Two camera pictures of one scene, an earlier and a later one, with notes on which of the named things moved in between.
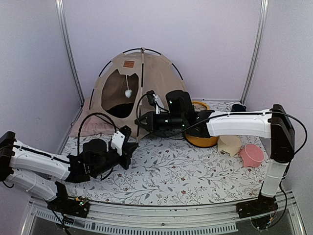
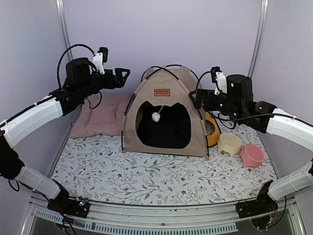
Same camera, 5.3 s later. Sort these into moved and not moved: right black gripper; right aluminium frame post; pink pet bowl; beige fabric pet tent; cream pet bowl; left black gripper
Moved: right black gripper; beige fabric pet tent; left black gripper
Not moved: cream pet bowl; pink pet bowl; right aluminium frame post
